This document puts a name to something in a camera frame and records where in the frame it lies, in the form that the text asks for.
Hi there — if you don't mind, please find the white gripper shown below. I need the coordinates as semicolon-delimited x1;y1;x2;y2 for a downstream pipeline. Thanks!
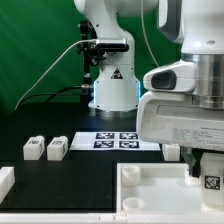
136;91;224;176

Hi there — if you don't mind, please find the white square tabletop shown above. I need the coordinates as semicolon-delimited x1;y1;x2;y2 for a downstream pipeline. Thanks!
116;163;224;214

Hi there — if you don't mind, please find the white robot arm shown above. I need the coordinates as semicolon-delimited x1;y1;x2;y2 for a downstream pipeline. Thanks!
136;0;224;176

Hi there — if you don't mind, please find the white sheet with tags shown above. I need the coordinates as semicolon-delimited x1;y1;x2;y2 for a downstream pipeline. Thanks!
70;132;160;151

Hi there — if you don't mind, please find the white obstacle fixture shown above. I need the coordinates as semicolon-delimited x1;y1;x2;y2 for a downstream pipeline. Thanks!
0;167;15;204

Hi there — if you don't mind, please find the white front rail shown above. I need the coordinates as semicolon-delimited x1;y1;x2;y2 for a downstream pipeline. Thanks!
0;213;224;224

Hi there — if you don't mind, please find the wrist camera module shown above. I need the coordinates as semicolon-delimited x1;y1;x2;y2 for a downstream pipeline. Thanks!
143;60;197;93

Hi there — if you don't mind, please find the black cable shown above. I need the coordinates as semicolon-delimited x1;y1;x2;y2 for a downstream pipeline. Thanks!
19;84;94;109

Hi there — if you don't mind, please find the black camera on stand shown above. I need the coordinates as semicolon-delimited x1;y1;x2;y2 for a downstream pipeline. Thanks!
76;20;129;84

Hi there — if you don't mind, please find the grey camera cable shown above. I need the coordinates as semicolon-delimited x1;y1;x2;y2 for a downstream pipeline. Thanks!
14;39;98;111

